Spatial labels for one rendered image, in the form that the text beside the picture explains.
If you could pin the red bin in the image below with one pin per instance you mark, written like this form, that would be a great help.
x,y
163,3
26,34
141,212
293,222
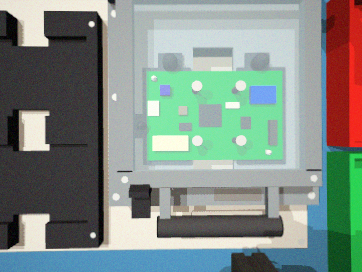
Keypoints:
x,y
343,59

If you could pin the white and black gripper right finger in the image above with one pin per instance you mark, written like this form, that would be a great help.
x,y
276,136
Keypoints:
x,y
262,263

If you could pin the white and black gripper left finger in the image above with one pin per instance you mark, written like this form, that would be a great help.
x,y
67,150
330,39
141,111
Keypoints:
x,y
241,263

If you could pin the green open tray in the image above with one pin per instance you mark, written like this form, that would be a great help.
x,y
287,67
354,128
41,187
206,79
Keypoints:
x,y
344,211

